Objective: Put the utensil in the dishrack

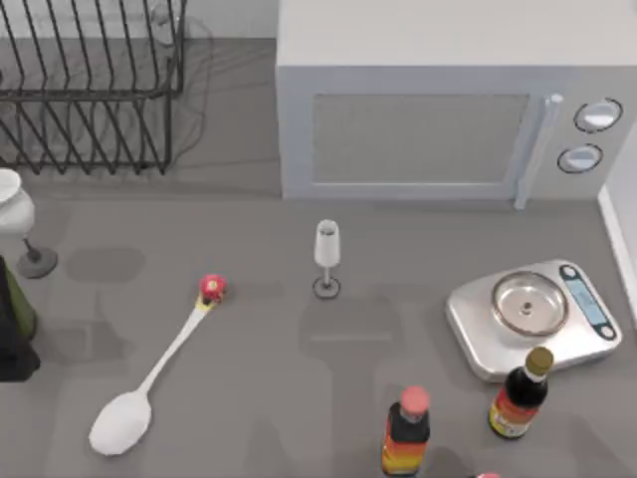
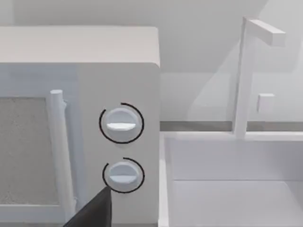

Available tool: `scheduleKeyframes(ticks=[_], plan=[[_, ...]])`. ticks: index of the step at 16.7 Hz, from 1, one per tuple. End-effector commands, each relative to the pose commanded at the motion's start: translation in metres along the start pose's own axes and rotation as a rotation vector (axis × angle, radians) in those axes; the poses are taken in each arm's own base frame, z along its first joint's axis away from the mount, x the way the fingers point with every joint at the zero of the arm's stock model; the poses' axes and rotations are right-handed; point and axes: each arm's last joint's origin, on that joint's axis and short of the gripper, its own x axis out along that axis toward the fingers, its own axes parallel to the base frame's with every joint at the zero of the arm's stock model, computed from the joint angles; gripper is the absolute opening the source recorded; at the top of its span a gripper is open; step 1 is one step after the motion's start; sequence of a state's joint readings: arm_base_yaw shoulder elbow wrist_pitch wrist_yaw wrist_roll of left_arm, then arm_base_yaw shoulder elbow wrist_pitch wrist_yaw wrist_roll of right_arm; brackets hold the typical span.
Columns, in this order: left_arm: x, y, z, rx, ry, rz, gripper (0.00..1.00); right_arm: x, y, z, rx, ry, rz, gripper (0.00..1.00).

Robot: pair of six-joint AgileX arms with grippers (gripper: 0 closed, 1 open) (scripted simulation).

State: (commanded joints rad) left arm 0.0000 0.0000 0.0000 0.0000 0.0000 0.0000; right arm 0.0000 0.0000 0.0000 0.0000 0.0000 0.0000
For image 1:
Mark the clear champagne glass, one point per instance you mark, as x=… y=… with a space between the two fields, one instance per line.
x=326 y=246

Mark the microwave oven door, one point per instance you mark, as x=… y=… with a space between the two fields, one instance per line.
x=420 y=137

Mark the silver kitchen scale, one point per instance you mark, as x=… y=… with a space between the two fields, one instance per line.
x=497 y=343

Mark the pale grey microwave oven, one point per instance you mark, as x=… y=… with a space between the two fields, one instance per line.
x=398 y=40

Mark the dark bottle with pink cap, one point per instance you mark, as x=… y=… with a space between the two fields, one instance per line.
x=405 y=438

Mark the dark bottle with gold cap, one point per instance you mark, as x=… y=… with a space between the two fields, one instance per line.
x=517 y=398

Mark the white spoon with red figure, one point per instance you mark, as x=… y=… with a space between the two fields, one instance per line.
x=122 y=423

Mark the white microwave knob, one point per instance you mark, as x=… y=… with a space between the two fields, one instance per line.
x=597 y=115
x=579 y=158

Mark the pink bottle cap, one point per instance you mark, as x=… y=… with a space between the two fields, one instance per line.
x=485 y=475

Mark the white cabinet edge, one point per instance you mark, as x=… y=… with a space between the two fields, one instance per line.
x=619 y=224

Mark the dark green and black container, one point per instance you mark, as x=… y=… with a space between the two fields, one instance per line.
x=22 y=313

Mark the white goblet with grey foot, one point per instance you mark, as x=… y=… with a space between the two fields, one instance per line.
x=12 y=214

